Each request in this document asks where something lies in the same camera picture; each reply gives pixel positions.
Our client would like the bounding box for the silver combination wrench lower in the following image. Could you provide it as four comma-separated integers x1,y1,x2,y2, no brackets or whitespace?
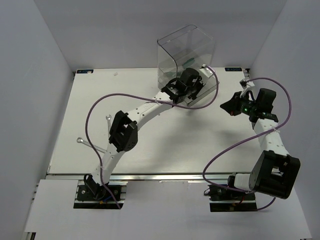
76,137,106,153

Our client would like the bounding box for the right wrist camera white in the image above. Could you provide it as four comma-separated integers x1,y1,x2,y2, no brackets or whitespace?
239,79,255,98

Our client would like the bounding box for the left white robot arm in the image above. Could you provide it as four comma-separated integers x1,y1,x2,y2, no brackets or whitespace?
84,66,213,200

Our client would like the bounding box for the clear acrylic drawer cabinet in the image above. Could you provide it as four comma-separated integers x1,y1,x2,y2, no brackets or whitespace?
157,24,217,107

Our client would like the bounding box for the blue table label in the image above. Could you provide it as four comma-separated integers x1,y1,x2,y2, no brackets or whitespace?
224,67,243,72
76,69,94,74

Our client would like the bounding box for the left blue table label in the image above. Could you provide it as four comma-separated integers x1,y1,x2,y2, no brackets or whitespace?
76,69,94,74

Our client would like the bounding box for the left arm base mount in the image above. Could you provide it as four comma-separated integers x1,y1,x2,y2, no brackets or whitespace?
73,174,127,210

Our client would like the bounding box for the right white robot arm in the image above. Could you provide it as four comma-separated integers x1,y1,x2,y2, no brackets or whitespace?
220,88,301,200

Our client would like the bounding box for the right blue table label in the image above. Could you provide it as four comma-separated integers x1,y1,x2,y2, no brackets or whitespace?
224,67,243,72

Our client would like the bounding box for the aluminium table front rail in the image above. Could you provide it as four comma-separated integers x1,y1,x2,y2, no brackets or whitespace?
45,173,231,182

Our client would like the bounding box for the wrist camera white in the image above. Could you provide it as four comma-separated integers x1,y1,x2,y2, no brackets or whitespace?
198,66,214,85
239,79,255,98

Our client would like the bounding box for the silver combination wrench upright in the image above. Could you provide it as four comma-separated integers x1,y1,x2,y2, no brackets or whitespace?
105,114,112,132

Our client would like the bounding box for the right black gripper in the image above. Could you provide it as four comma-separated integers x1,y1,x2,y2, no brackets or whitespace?
220,91,258,116

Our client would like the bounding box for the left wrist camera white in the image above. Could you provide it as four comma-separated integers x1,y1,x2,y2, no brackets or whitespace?
198,66,214,85

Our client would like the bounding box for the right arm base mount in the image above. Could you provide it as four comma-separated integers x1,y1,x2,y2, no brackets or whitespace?
203,175,258,213

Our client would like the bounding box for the large green screwdriver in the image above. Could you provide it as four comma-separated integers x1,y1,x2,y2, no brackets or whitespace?
184,57,195,65

